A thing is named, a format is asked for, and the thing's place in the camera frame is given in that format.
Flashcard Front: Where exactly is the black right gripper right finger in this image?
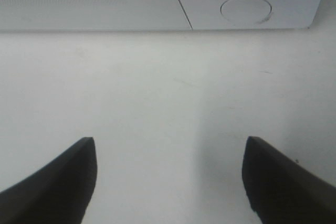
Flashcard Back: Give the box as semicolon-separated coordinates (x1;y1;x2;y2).
242;136;335;223

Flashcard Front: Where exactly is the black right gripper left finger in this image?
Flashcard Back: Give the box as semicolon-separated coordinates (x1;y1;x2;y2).
1;137;98;223

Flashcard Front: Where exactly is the round white door button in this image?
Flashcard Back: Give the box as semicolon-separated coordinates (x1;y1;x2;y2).
220;0;272;24

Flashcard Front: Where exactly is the white microwave door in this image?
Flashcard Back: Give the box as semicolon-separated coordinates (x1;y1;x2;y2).
1;0;191;31

